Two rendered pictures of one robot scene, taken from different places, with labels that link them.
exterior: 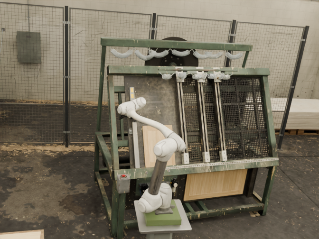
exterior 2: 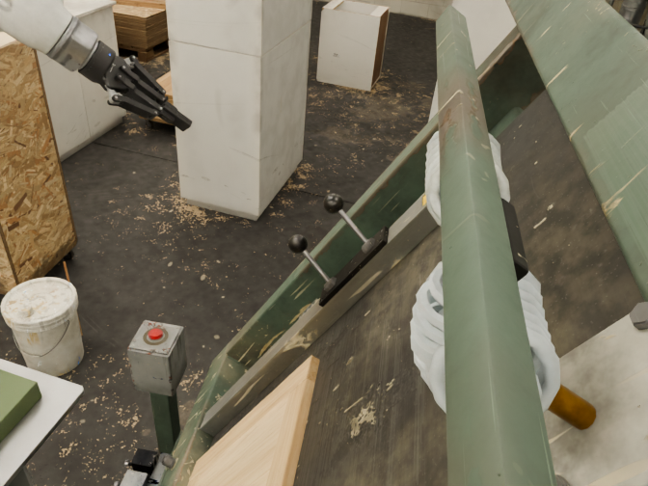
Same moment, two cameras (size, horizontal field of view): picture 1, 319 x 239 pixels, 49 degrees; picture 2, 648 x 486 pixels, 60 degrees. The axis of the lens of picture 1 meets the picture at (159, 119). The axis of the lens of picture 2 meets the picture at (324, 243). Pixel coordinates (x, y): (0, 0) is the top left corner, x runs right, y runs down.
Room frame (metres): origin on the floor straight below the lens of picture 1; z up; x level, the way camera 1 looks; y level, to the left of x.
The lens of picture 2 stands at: (4.16, -0.46, 2.10)
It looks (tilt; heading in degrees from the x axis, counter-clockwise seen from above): 36 degrees down; 116
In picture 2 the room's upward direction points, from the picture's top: 6 degrees clockwise
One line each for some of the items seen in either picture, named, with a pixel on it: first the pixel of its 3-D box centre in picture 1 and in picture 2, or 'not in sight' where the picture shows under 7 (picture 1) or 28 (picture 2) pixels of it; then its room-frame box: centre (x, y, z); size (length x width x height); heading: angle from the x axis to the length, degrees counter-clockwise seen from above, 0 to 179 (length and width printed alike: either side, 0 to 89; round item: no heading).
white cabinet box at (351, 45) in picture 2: not in sight; (352, 44); (1.66, 4.83, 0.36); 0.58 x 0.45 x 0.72; 12
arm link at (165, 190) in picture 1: (163, 194); not in sight; (2.93, -0.11, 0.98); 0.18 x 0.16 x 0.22; 140
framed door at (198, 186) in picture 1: (216, 179); not in sight; (4.14, -0.84, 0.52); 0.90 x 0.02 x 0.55; 111
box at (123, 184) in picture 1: (123, 183); (158, 359); (3.29, 0.32, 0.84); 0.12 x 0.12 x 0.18; 21
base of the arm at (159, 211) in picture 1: (164, 206); not in sight; (2.95, -0.13, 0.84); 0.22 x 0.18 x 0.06; 107
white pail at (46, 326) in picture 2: not in sight; (46, 319); (2.31, 0.60, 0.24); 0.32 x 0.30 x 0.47; 102
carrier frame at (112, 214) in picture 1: (178, 171); not in sight; (4.45, -0.35, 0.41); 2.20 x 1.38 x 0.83; 111
